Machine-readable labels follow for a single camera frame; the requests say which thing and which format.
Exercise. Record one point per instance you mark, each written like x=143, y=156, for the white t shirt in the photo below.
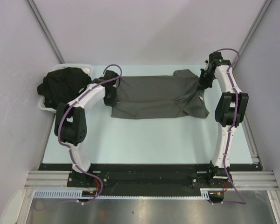
x=84, y=79

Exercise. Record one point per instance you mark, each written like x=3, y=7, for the dark grey t shirt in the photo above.
x=160, y=97

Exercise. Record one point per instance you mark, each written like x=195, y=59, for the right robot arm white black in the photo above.
x=229, y=113

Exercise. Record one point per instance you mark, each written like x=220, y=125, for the aluminium corner post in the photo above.
x=252, y=30
x=44, y=29

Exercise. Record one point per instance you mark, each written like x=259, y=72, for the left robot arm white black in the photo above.
x=70, y=123

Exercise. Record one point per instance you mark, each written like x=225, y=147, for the aluminium left corner post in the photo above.
x=44, y=29

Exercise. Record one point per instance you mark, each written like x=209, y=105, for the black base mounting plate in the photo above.
x=152, y=174

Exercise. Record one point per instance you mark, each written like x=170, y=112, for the aluminium right corner post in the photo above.
x=252, y=30

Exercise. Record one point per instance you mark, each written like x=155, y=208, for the aluminium front frame rail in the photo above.
x=243, y=180

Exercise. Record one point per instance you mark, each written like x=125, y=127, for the light blue cable duct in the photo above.
x=85, y=195

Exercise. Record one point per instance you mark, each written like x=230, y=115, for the white plastic laundry bin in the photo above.
x=41, y=101

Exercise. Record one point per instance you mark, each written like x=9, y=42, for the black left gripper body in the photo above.
x=111, y=99

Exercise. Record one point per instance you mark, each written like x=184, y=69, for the black t shirt pile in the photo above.
x=59, y=86

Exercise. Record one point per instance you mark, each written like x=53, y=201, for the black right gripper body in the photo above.
x=206, y=79

